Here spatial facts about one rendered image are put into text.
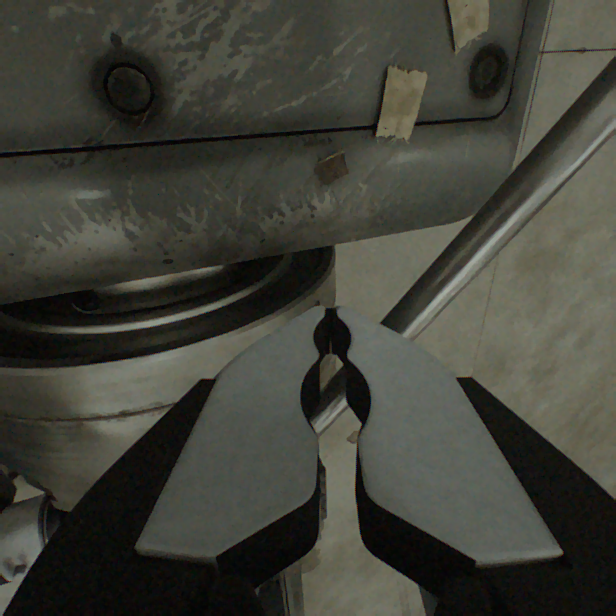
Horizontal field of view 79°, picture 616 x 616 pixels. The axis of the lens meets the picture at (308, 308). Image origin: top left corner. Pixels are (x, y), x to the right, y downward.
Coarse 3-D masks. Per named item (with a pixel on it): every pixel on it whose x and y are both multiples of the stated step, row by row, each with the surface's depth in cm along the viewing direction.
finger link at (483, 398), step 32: (480, 384) 8; (480, 416) 8; (512, 416) 7; (512, 448) 7; (544, 448) 7; (544, 480) 6; (576, 480) 6; (544, 512) 6; (576, 512) 6; (608, 512) 6; (576, 544) 5; (608, 544) 5; (480, 576) 5; (512, 576) 5; (544, 576) 5; (576, 576) 5; (608, 576) 5; (512, 608) 5; (544, 608) 5; (576, 608) 5; (608, 608) 5
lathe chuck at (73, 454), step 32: (320, 384) 30; (0, 416) 21; (128, 416) 21; (160, 416) 21; (0, 448) 23; (32, 448) 22; (64, 448) 22; (96, 448) 22; (128, 448) 22; (64, 480) 23; (96, 480) 23
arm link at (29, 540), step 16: (48, 496) 42; (16, 512) 39; (32, 512) 39; (0, 528) 38; (16, 528) 38; (32, 528) 38; (0, 544) 37; (16, 544) 37; (32, 544) 38; (0, 560) 37; (16, 560) 37; (32, 560) 38; (16, 576) 37
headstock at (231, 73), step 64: (0, 0) 11; (64, 0) 11; (128, 0) 12; (192, 0) 12; (256, 0) 13; (320, 0) 13; (384, 0) 14; (512, 0) 16; (0, 64) 11; (64, 64) 12; (128, 64) 13; (192, 64) 13; (256, 64) 14; (320, 64) 14; (384, 64) 15; (448, 64) 16; (512, 64) 18; (0, 128) 12; (64, 128) 12; (128, 128) 13; (192, 128) 14; (256, 128) 15; (320, 128) 16; (448, 128) 18; (512, 128) 19; (0, 192) 13; (64, 192) 13; (128, 192) 14; (192, 192) 15; (256, 192) 16; (320, 192) 17; (384, 192) 18; (448, 192) 20; (0, 256) 14; (64, 256) 15; (128, 256) 16; (192, 256) 18; (256, 256) 20
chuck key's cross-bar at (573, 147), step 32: (608, 64) 8; (608, 96) 8; (576, 128) 9; (608, 128) 8; (544, 160) 9; (576, 160) 9; (512, 192) 10; (544, 192) 9; (480, 224) 10; (512, 224) 10; (448, 256) 11; (480, 256) 10; (416, 288) 11; (448, 288) 11; (384, 320) 12; (416, 320) 11; (320, 416) 14
